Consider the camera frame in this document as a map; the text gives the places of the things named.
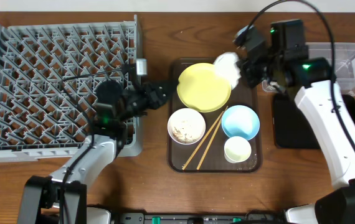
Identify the white napkin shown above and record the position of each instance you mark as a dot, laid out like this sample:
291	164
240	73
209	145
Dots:
226	67

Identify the left wooden chopstick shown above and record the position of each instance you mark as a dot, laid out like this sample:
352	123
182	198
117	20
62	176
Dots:
202	140

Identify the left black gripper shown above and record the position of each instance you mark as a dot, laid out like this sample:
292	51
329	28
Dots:
152	96

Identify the small white cup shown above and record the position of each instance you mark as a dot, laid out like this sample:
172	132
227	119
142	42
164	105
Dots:
237	149

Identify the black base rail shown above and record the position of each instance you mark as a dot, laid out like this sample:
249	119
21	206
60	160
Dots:
141	218

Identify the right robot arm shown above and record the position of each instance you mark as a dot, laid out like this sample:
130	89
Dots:
311	84

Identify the white bowl with food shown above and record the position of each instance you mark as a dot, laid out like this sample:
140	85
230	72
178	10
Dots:
186	126

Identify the clear plastic bin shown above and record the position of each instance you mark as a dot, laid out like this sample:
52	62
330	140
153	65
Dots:
344	64

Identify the yellow round plate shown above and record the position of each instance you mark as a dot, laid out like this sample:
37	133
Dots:
201	89

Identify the light blue bowl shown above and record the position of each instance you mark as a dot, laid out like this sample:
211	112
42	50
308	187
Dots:
240	120

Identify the wooden chopstick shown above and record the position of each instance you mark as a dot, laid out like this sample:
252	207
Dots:
209	145
202	140

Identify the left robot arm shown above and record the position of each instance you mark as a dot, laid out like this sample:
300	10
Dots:
62	196

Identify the black waste tray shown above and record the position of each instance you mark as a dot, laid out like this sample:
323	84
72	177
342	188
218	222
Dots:
291	128

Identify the right wooden chopstick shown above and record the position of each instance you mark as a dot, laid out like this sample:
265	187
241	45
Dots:
209	145

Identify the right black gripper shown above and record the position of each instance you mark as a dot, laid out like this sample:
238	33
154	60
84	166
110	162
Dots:
250	73

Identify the dark brown serving tray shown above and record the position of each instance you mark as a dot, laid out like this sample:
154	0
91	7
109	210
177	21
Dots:
182	159

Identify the grey dishwasher rack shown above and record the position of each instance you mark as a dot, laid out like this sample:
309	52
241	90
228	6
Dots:
48	77

